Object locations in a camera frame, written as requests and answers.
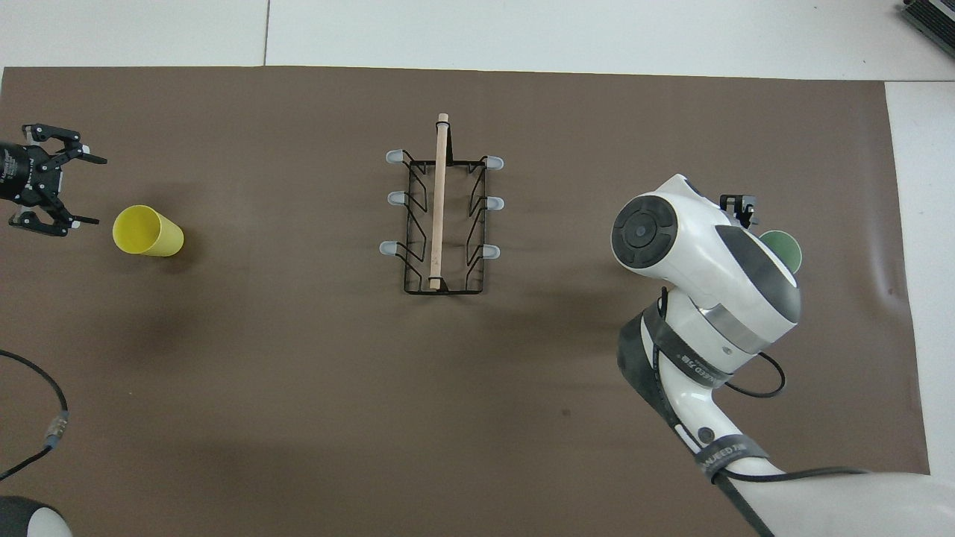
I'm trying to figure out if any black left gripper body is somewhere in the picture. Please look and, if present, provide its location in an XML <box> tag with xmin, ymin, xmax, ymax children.
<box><xmin>0</xmin><ymin>142</ymin><xmax>51</xmax><ymax>206</ymax></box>

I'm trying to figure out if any pale green plastic cup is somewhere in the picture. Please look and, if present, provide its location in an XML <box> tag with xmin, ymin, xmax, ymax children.
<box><xmin>759</xmin><ymin>230</ymin><xmax>804</xmax><ymax>275</ymax></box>

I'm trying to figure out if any yellow plastic cup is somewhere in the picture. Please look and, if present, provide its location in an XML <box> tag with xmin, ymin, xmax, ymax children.
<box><xmin>112</xmin><ymin>205</ymin><xmax>185</xmax><ymax>258</ymax></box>

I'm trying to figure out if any dark grey ribbed device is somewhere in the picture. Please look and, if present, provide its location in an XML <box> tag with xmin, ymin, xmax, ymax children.
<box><xmin>899</xmin><ymin>0</ymin><xmax>955</xmax><ymax>38</ymax></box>

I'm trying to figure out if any brown table mat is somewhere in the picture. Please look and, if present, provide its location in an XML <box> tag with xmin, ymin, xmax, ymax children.
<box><xmin>0</xmin><ymin>66</ymin><xmax>933</xmax><ymax>537</ymax></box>

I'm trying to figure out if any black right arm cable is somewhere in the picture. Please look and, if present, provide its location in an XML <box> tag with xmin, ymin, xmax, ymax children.
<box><xmin>653</xmin><ymin>287</ymin><xmax>870</xmax><ymax>537</ymax></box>

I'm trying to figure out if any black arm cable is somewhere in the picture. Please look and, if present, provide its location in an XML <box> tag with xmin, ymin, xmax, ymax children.
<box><xmin>653</xmin><ymin>287</ymin><xmax>870</xmax><ymax>537</ymax></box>
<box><xmin>0</xmin><ymin>351</ymin><xmax>70</xmax><ymax>478</ymax></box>

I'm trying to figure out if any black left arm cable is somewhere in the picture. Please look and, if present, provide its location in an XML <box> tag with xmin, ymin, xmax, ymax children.
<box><xmin>0</xmin><ymin>351</ymin><xmax>70</xmax><ymax>478</ymax></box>

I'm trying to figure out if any black wire cup rack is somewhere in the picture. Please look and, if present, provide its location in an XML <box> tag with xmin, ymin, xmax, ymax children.
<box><xmin>379</xmin><ymin>113</ymin><xmax>505</xmax><ymax>296</ymax></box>

